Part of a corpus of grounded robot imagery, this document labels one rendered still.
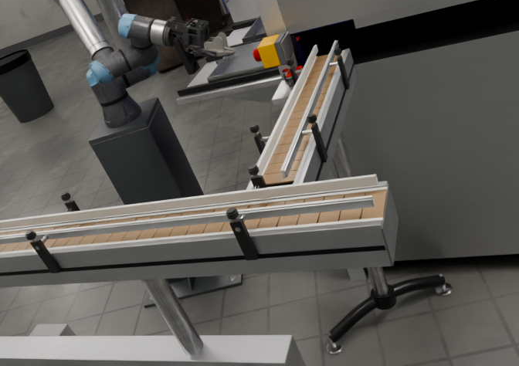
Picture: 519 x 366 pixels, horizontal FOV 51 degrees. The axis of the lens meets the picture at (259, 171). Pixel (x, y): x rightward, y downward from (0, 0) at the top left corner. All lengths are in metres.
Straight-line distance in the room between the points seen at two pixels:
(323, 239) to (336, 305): 1.20
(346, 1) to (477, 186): 0.73
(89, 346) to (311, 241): 0.84
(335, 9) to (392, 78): 0.26
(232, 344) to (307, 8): 0.94
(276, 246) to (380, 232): 0.19
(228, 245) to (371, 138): 0.88
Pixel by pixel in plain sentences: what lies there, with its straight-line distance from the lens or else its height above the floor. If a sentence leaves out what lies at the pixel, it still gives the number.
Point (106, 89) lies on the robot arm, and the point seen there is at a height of 0.94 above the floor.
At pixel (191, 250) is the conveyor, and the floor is 0.91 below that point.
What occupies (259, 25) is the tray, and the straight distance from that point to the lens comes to 2.36.
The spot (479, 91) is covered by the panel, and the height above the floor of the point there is 0.72.
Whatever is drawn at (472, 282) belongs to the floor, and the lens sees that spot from 2.11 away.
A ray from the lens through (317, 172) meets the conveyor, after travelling 1.16.
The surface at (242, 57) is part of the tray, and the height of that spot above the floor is 0.88.
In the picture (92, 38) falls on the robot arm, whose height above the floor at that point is 1.18.
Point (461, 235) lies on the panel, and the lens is 2.00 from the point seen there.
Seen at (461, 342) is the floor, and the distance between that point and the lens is 1.93.
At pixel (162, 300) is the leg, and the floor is 0.74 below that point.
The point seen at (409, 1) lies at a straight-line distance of 1.59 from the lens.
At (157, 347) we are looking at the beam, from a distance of 1.47.
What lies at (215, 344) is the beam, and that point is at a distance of 1.39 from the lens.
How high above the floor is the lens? 1.49
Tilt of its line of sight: 29 degrees down
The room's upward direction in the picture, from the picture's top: 22 degrees counter-clockwise
